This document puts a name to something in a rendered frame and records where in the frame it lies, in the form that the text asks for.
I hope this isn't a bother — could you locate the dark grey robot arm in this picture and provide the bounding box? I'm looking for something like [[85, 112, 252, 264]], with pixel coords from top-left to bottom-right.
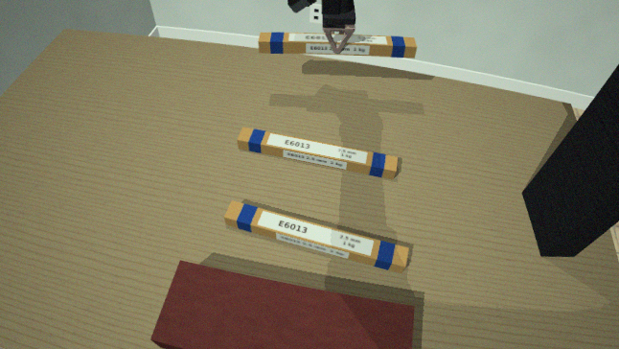
[[287, 0, 340, 14]]

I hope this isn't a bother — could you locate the tan pack of welding electrodes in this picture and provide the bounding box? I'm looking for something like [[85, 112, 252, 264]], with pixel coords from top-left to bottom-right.
[[237, 128, 398, 179], [258, 33, 417, 58]]

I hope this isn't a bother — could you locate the tan cardboard pack with blue bands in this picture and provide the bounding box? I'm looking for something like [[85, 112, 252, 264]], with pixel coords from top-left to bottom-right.
[[224, 200, 408, 273]]

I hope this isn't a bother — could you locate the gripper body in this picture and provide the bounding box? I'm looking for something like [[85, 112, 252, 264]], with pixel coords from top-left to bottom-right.
[[323, 0, 355, 29]]

